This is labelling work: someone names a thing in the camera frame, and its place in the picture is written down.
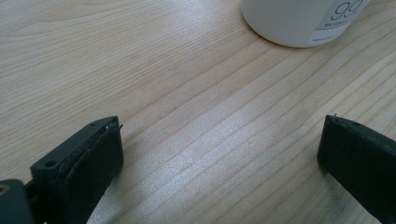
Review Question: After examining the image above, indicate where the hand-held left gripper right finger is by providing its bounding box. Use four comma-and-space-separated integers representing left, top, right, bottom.
317, 114, 396, 224

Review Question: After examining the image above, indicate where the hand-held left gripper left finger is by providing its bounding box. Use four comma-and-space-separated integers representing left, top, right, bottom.
30, 116, 125, 224

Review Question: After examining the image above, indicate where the white cup with label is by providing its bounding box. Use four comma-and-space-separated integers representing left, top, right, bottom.
240, 0, 372, 49

